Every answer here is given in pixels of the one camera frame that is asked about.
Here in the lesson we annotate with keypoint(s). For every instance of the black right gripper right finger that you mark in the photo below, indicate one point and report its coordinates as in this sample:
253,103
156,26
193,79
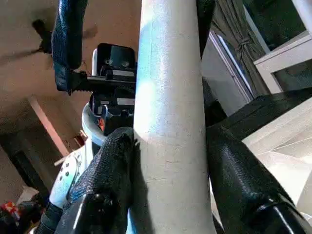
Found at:
243,190

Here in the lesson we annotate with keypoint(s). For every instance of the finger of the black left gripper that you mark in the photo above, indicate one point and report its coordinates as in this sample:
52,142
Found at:
206,19
68,36

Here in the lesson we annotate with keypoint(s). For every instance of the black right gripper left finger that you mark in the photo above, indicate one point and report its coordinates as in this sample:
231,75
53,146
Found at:
104,175

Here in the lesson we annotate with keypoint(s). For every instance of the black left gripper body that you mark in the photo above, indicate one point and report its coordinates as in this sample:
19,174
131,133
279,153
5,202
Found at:
114,107

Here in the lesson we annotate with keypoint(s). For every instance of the white plastic table top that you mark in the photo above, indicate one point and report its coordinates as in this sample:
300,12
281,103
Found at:
280,146

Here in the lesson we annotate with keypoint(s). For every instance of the dark ceiling fan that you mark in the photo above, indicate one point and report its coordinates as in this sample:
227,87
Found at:
44,36

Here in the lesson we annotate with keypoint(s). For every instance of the brown curtain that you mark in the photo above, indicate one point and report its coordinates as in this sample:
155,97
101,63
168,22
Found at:
239,36

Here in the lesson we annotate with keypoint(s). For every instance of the white cabinet with glass doors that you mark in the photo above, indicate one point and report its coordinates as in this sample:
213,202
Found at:
280,56

